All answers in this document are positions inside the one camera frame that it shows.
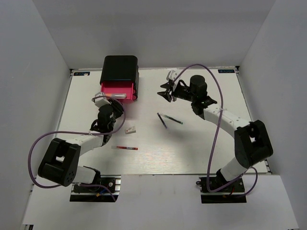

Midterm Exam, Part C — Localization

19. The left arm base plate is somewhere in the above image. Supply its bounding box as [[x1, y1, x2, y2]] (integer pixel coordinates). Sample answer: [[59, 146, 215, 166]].
[[70, 175, 121, 203]]

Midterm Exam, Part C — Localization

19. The orange highlighter pen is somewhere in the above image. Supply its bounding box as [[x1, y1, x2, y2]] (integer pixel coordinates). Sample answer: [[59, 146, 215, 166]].
[[106, 93, 127, 99]]

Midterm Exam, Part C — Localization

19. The pink top drawer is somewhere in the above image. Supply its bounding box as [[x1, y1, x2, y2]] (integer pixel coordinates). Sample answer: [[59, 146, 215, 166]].
[[101, 81, 137, 104]]

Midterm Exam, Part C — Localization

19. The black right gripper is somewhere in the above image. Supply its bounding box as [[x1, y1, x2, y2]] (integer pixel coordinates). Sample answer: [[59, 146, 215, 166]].
[[158, 81, 197, 103]]

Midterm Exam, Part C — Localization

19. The purple ink pen refill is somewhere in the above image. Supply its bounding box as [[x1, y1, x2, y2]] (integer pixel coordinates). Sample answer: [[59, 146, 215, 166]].
[[157, 113, 167, 129]]

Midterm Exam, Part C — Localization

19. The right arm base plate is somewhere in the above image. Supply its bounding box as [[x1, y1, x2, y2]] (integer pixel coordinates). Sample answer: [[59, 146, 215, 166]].
[[196, 177, 247, 204]]

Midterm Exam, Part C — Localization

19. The red ink pen refill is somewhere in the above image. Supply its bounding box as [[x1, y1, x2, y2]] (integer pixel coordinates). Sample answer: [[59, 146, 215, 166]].
[[111, 146, 138, 150]]

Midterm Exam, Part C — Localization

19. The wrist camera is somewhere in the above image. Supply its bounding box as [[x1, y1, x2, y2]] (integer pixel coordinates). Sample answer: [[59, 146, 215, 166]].
[[92, 92, 111, 108], [166, 70, 181, 90]]

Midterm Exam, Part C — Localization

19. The black drawer cabinet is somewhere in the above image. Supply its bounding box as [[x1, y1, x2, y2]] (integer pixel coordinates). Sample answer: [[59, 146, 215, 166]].
[[100, 55, 139, 98]]

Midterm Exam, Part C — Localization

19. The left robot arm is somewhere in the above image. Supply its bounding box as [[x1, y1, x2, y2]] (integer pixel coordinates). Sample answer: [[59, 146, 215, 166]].
[[38, 99, 125, 191]]

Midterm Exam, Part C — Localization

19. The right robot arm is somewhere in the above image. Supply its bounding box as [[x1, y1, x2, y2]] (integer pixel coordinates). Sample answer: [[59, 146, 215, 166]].
[[158, 75, 273, 193]]

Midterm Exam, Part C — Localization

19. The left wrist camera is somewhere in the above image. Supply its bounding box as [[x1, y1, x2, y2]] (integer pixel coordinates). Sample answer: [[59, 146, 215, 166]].
[[92, 92, 111, 108]]

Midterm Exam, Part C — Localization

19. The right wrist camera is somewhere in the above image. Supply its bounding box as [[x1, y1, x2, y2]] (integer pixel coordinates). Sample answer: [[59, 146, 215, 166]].
[[166, 70, 181, 90]]

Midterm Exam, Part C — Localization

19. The green ink pen refill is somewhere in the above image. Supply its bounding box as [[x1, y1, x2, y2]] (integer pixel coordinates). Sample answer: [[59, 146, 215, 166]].
[[160, 113, 184, 125]]

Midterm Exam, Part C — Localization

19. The white staples box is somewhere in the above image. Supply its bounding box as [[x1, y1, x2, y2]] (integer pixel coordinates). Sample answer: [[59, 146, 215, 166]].
[[125, 126, 136, 134]]

